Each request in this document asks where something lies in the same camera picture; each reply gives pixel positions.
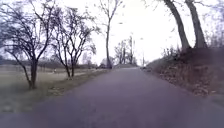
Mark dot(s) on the distant group of trees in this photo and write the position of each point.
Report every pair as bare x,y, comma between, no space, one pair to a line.
125,53

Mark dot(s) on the tall thin bare tree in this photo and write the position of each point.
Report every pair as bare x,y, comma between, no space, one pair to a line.
107,40

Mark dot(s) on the grey asphalt path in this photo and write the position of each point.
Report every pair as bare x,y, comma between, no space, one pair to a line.
123,100

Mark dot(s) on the bare branching tree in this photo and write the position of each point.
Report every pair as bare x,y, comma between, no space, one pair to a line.
33,71
71,56

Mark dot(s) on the thick leaning tree trunk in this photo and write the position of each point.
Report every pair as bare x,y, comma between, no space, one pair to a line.
197,26
180,26

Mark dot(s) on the leaf-covered earth bank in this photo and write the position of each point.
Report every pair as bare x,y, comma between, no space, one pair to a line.
190,68

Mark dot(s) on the grass field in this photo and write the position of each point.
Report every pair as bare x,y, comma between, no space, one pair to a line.
20,86

